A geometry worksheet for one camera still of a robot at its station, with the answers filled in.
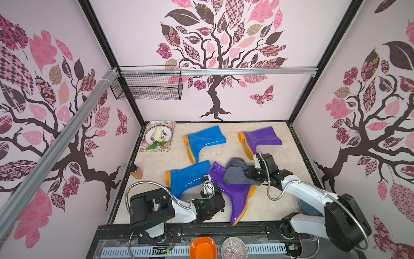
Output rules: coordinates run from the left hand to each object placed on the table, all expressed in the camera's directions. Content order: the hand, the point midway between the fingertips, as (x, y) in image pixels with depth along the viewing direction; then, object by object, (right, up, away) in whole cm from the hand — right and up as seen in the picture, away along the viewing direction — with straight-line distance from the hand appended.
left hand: (218, 185), depth 85 cm
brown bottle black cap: (-45, +7, +1) cm, 46 cm away
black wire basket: (-33, +59, +10) cm, 68 cm away
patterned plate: (-36, +28, +28) cm, 53 cm away
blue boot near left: (-22, +2, +3) cm, 22 cm away
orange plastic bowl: (-7, -23, -14) cm, 28 cm away
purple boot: (+9, -4, -5) cm, 11 cm away
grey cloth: (+9, +7, +1) cm, 12 cm away
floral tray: (-35, +19, +22) cm, 45 cm away
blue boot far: (-14, +23, +18) cm, 33 cm away
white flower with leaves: (-41, +29, +25) cm, 56 cm away
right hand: (+14, +7, +2) cm, 16 cm away
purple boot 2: (+23, +24, +19) cm, 38 cm away
